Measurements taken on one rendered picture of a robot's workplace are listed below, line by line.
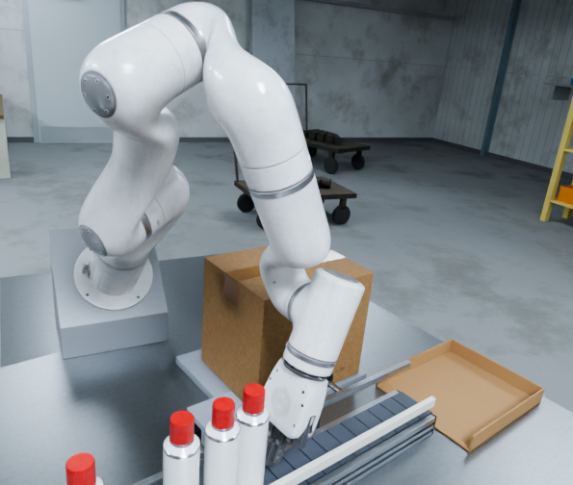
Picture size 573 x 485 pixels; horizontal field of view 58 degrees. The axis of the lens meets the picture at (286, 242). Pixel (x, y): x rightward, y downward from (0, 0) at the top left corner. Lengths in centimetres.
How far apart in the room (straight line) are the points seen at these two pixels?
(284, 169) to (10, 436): 79
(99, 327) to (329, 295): 71
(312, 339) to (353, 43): 953
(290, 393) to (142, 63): 52
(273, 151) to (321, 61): 924
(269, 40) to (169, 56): 831
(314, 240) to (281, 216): 6
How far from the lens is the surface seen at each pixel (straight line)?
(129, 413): 118
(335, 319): 80
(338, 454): 98
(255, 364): 107
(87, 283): 136
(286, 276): 85
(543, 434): 133
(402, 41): 1087
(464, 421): 127
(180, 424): 75
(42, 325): 153
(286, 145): 63
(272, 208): 66
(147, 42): 69
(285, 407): 86
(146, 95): 67
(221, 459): 82
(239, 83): 61
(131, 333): 137
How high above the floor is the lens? 157
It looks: 20 degrees down
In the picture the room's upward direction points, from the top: 5 degrees clockwise
